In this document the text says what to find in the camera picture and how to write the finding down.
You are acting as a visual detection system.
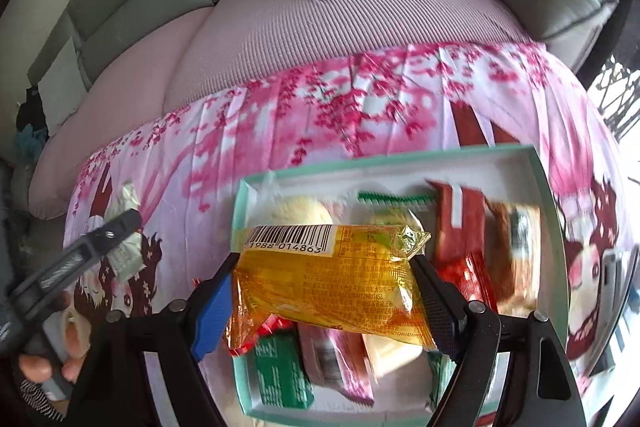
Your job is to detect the teal-rimmed white tray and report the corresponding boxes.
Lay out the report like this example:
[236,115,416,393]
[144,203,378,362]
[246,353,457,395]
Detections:
[233,145,570,426]

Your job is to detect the large red patterned packet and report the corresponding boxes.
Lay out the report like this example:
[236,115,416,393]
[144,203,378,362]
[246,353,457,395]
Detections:
[435,251,498,312]

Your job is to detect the pale jelly cup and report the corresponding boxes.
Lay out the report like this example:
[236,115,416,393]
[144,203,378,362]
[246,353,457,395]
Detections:
[362,334,423,379]

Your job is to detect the person's left hand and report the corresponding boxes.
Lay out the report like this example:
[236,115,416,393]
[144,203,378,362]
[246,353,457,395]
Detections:
[18,307,91,384]

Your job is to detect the yellow orange bread packet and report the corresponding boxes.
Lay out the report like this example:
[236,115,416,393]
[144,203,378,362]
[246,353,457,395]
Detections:
[229,225,435,349]

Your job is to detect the pink ribbed seat cover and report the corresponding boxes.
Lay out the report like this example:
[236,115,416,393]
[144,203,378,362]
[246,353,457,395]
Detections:
[27,0,528,220]

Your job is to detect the dark red wrapped snack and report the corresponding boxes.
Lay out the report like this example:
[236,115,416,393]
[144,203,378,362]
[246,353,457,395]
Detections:
[428,180,485,263]

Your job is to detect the small red snack packet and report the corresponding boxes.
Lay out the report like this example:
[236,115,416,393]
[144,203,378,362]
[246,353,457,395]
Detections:
[224,314,296,357]

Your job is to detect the small green white packet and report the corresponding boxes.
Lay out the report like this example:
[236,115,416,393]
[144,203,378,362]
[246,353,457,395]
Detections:
[355,191,437,231]

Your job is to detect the clear-wrapped pale round cake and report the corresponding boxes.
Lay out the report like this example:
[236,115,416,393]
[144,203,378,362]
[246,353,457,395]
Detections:
[247,171,347,225]

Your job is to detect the green silver barcode packet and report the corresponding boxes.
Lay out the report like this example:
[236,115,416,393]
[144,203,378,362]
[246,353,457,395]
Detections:
[427,351,456,411]

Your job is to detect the cream yellow pastry packet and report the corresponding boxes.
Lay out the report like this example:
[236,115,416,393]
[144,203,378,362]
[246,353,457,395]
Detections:
[486,200,541,317]

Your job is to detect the black metal rack outside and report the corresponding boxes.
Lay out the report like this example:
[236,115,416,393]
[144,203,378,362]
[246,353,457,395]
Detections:
[588,55,639,141]

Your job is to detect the pink cartoon print cloth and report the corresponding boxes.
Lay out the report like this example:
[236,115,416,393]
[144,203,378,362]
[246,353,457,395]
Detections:
[65,43,639,387]

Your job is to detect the pink barcode snack packet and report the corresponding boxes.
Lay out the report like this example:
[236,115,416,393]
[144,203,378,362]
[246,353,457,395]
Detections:
[297,324,374,407]

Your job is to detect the dark green snack packet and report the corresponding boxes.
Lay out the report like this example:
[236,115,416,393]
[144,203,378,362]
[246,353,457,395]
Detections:
[254,333,314,410]

